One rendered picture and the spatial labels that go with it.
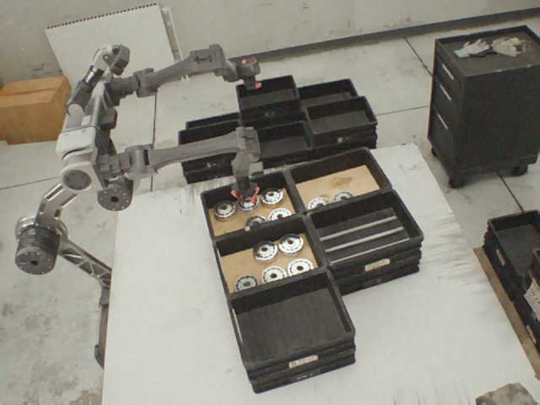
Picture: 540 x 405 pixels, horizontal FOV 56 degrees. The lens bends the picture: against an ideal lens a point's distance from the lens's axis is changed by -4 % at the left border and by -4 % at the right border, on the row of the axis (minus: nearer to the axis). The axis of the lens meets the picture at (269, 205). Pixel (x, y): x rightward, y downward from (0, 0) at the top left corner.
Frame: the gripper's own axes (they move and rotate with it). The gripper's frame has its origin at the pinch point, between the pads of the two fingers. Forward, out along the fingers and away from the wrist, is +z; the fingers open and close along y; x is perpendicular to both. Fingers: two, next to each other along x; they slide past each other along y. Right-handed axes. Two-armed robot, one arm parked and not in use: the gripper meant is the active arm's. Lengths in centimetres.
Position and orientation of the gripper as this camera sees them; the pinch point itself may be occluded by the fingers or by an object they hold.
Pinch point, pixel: (247, 200)
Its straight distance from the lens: 236.1
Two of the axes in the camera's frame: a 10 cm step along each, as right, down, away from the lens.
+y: -9.0, -2.3, 3.8
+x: -4.2, 6.9, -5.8
